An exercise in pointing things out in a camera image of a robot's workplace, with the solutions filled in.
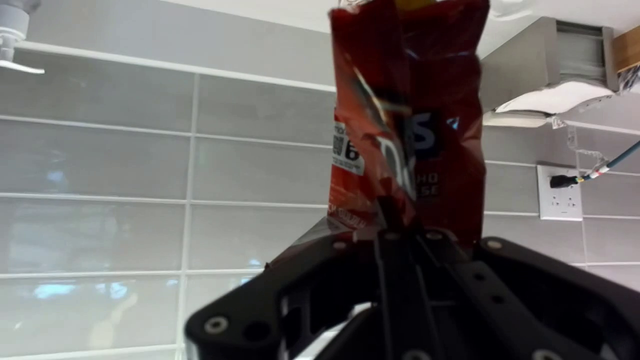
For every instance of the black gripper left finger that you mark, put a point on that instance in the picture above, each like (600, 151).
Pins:
(312, 266)

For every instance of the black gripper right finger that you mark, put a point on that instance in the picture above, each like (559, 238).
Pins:
(532, 286)

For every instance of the red Doritos chip bag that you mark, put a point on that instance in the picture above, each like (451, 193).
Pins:
(412, 80)

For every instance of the grey metal box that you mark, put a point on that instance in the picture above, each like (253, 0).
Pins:
(526, 61)

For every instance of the brown cardboard box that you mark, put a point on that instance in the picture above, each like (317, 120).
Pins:
(629, 50)

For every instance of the clear pump sanitizer bottle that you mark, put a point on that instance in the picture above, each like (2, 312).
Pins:
(12, 27)

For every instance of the white wall power outlet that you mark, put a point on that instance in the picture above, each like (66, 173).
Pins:
(567, 202)

